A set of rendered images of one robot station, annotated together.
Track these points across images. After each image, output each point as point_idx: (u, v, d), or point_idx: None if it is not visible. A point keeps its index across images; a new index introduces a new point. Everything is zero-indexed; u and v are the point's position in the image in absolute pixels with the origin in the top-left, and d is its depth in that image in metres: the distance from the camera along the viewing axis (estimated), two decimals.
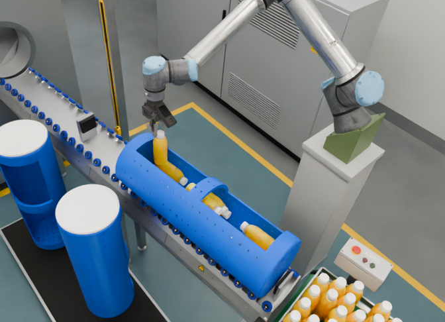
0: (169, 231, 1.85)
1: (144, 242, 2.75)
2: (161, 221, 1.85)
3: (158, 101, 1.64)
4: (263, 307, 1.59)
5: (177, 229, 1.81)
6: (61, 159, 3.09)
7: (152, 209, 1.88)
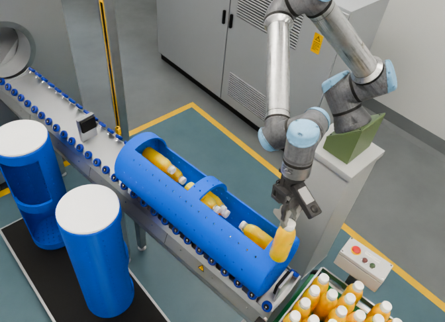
0: (169, 231, 1.85)
1: (144, 242, 2.75)
2: (161, 222, 1.85)
3: (300, 181, 1.19)
4: (263, 307, 1.59)
5: (177, 228, 1.81)
6: (61, 159, 3.09)
7: (152, 209, 1.88)
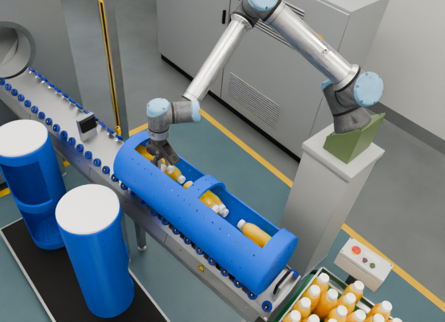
0: (169, 231, 1.85)
1: (144, 242, 2.75)
2: (162, 223, 1.84)
3: (162, 140, 1.68)
4: (263, 307, 1.59)
5: (176, 228, 1.81)
6: (61, 159, 3.09)
7: (151, 210, 1.88)
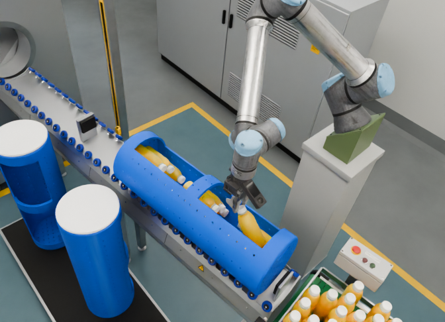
0: (169, 231, 1.85)
1: (144, 242, 2.75)
2: (162, 223, 1.84)
3: (247, 179, 1.40)
4: (263, 307, 1.59)
5: (176, 228, 1.81)
6: (61, 159, 3.09)
7: (151, 210, 1.88)
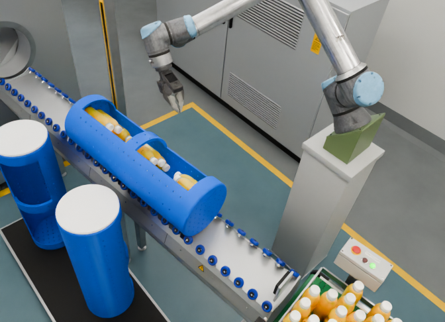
0: (169, 231, 1.85)
1: (144, 242, 2.75)
2: (161, 219, 1.85)
3: (163, 67, 1.60)
4: (263, 307, 1.59)
5: (177, 230, 1.81)
6: (61, 159, 3.09)
7: (153, 209, 1.87)
